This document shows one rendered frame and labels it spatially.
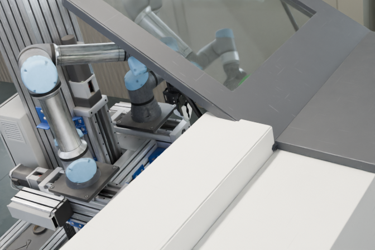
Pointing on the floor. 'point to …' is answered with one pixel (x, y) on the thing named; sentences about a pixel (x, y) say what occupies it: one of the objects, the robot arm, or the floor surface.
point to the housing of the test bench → (314, 173)
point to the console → (181, 189)
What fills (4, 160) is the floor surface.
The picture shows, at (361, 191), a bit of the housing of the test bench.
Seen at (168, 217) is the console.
